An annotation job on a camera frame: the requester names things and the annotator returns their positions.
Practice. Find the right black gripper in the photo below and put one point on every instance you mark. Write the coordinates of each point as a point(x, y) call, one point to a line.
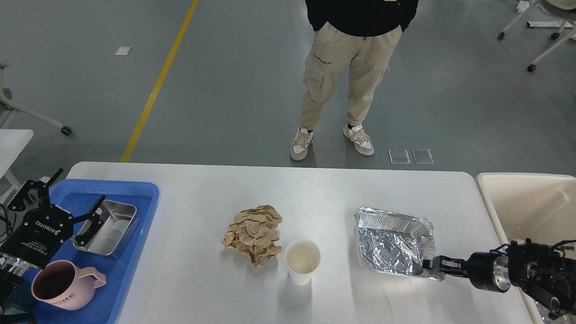
point(485, 270)

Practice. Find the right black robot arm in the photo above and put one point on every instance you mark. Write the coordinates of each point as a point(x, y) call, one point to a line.
point(541, 271)

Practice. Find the white paper on floor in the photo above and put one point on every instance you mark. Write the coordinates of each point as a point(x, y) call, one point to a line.
point(123, 50)

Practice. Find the clear floor plate right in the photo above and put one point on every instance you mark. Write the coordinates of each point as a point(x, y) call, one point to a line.
point(422, 156)

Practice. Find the square steel tray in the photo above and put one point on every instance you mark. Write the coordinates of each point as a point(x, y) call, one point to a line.
point(119, 222)

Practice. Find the clear floor plate left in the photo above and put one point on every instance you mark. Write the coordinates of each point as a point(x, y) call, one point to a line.
point(399, 156)

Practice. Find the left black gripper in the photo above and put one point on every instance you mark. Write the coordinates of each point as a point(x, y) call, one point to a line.
point(43, 231)

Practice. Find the white paper cup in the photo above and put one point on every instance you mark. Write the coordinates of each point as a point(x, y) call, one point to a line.
point(302, 257)

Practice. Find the person in black top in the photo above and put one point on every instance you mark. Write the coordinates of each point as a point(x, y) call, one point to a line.
point(355, 35)

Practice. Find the blue plastic tray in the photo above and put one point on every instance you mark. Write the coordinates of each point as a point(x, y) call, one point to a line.
point(77, 196)

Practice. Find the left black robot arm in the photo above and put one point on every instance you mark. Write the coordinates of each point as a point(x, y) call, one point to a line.
point(12, 272)

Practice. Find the aluminium foil tray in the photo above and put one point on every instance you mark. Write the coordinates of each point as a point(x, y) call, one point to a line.
point(396, 244)

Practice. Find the office chair base left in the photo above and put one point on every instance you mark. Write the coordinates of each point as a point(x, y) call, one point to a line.
point(12, 108)

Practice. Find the clear floor plate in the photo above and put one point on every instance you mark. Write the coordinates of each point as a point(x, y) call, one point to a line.
point(399, 156)
point(422, 156)

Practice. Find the crumpled brown paper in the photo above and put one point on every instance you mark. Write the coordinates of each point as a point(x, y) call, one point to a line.
point(252, 234)

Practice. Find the pink ribbed mug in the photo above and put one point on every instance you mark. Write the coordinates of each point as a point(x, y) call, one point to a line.
point(62, 284)

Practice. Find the white side table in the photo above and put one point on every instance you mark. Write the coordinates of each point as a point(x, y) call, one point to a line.
point(12, 143)

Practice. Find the beige plastic bin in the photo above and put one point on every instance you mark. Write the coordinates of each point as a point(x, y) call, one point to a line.
point(541, 207)

